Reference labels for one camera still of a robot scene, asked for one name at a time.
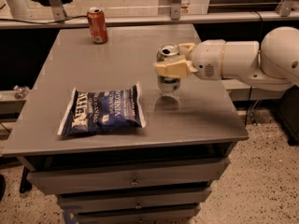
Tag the red orange soda can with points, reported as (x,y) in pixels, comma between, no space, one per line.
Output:
(97,24)

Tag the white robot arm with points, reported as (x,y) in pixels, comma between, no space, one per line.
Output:
(272,64)

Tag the top grey drawer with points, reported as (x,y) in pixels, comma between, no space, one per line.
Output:
(128,176)

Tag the middle grey drawer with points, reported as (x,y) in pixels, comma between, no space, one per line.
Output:
(133,199)

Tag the grey drawer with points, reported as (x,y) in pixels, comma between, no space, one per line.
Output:
(133,199)
(138,216)
(128,176)

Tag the bottom grey drawer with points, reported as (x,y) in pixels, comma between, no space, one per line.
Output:
(138,216)

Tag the green white 7up can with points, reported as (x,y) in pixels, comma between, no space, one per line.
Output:
(167,52)

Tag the grey drawer cabinet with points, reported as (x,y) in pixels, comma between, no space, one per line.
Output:
(196,122)

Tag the crumpled clear plastic object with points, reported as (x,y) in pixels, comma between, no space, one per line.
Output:
(21,92)

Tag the grey metal rail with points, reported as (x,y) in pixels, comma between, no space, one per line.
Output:
(81,21)

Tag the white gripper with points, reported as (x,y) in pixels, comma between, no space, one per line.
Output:
(206,59)

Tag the blue kettle chip bag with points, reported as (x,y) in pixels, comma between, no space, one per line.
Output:
(101,112)

